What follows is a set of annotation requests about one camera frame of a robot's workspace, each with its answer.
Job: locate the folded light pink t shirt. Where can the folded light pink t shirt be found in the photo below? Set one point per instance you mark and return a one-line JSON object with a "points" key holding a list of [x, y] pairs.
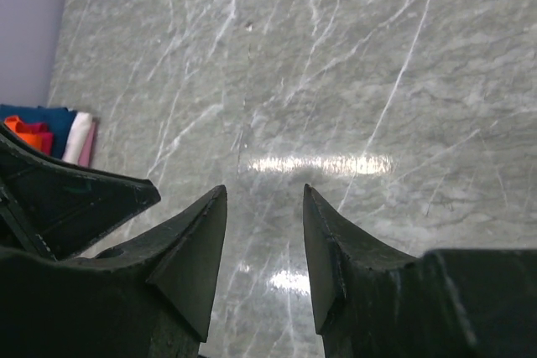
{"points": [[80, 140]]}

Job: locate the folded magenta t shirt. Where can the folded magenta t shirt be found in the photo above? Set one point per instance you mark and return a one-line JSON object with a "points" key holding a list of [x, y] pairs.
{"points": [[46, 138]]}

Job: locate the folded navy t shirt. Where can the folded navy t shirt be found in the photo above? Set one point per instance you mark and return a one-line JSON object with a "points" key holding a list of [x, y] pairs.
{"points": [[58, 120]]}

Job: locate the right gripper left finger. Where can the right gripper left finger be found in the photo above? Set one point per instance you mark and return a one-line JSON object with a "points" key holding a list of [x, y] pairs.
{"points": [[150, 296]]}

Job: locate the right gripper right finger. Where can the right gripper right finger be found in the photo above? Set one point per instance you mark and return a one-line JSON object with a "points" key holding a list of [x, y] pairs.
{"points": [[372, 300]]}

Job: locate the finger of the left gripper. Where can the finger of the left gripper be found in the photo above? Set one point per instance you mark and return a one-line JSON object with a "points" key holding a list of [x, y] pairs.
{"points": [[57, 210]]}

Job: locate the orange t shirt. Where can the orange t shirt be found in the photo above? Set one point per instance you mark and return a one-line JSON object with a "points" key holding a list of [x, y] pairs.
{"points": [[15, 124]]}

